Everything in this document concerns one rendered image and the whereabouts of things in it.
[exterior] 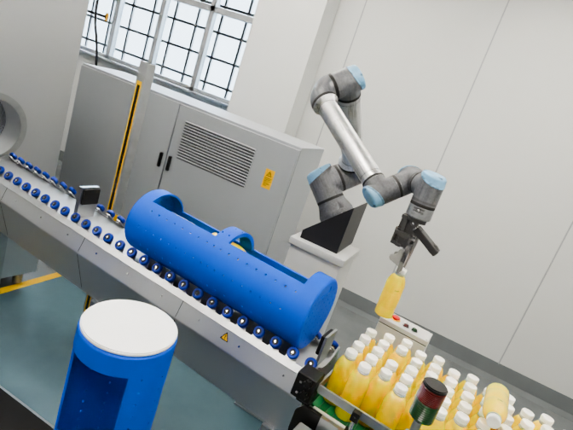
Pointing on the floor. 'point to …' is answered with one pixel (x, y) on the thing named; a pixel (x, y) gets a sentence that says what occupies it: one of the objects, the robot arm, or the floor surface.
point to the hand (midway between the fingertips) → (401, 270)
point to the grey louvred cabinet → (190, 159)
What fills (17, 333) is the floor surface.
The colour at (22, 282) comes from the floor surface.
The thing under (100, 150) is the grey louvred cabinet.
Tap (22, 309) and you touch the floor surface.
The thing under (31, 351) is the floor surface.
